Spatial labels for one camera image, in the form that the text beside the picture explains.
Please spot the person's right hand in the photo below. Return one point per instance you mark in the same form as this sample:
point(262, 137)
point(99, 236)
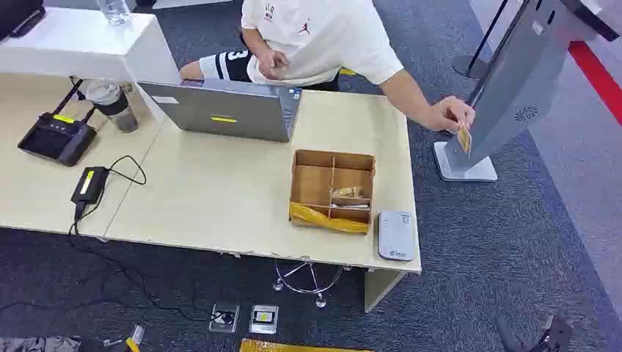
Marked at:
point(271, 64)

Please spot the person's left hand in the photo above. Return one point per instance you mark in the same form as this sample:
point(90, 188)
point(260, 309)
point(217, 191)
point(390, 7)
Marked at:
point(444, 114)

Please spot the yellow printed card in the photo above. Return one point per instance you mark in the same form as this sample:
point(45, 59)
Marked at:
point(464, 138)

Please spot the black pole stand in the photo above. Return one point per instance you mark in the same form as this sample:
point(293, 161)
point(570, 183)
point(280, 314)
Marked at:
point(469, 67)

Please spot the person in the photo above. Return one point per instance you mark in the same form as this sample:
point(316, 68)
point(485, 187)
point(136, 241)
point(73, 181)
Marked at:
point(320, 39)

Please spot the grey laptop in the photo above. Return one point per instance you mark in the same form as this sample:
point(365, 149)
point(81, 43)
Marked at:
point(221, 111)

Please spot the grey kiosk stand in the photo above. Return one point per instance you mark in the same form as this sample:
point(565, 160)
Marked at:
point(515, 82)

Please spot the stack of cards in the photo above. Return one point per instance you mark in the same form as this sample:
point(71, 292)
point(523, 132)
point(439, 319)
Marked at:
point(348, 193)

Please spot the wooden card box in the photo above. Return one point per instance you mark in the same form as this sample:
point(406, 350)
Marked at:
point(311, 187)

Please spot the clear water bottle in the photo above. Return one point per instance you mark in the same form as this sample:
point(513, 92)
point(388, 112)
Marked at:
point(114, 10)

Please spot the pale desk leg panel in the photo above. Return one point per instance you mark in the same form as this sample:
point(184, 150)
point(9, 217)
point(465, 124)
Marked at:
point(381, 289)

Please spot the white raised shelf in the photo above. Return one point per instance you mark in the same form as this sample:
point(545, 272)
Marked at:
point(77, 46)

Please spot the black power adapter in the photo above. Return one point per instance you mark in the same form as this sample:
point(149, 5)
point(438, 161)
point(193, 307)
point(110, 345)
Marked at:
point(90, 184)

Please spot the chrome stool base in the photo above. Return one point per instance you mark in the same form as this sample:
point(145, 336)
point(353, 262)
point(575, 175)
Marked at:
point(308, 290)

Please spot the black router with antennas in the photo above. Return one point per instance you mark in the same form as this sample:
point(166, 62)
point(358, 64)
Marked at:
point(56, 140)

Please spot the steel floor socket with plug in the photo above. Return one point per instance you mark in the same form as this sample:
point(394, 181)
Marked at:
point(224, 318)

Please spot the black device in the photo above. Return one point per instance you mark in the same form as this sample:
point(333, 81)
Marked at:
point(17, 14)

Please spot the yellow sheet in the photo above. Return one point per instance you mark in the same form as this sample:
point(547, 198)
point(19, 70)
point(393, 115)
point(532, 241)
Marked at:
point(291, 347)

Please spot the grey cloth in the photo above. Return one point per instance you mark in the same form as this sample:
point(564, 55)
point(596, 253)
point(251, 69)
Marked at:
point(39, 345)

